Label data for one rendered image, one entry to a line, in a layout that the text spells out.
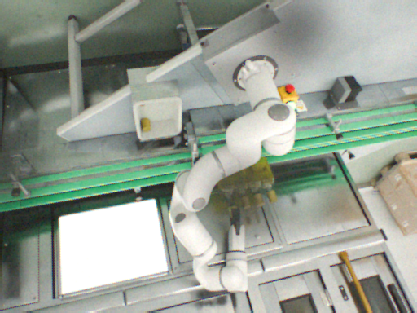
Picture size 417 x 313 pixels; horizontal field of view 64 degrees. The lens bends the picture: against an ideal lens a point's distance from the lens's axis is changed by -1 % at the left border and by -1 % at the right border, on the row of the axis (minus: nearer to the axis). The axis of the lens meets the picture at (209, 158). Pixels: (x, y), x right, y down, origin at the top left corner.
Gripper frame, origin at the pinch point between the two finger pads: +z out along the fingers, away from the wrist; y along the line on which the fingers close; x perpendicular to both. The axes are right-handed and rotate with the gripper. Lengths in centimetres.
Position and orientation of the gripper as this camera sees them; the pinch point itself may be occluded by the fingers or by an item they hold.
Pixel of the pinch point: (234, 215)
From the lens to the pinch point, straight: 134.7
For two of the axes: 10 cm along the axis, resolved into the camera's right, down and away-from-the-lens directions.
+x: -10.0, -0.6, -0.8
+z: 0.1, -8.5, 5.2
